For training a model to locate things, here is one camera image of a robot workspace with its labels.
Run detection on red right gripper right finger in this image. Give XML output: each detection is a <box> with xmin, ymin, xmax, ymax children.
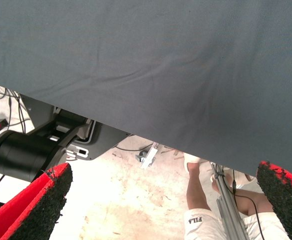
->
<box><xmin>257</xmin><ymin>160</ymin><xmax>292</xmax><ymax>240</ymax></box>

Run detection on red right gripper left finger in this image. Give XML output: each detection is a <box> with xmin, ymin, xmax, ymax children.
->
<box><xmin>0</xmin><ymin>162</ymin><xmax>73</xmax><ymax>240</ymax></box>

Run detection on aluminium profile bar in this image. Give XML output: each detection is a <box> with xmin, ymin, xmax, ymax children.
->
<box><xmin>209</xmin><ymin>161</ymin><xmax>250</xmax><ymax>240</ymax></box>

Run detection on person in white shorts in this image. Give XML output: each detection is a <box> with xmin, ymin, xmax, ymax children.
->
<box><xmin>184</xmin><ymin>152</ymin><xmax>290</xmax><ymax>240</ymax></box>

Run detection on grey robot chassis panel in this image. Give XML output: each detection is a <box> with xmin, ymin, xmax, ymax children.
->
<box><xmin>20</xmin><ymin>93</ymin><xmax>133</xmax><ymax>161</ymax></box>

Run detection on dark grey table cloth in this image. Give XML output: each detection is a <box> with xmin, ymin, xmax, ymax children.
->
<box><xmin>0</xmin><ymin>0</ymin><xmax>292</xmax><ymax>181</ymax></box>

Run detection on black robot frame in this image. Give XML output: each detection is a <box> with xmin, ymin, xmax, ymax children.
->
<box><xmin>0</xmin><ymin>109</ymin><xmax>91</xmax><ymax>218</ymax></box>

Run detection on caster wheel with bracket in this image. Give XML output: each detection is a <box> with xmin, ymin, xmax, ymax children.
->
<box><xmin>135</xmin><ymin>141</ymin><xmax>159</xmax><ymax>170</ymax></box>

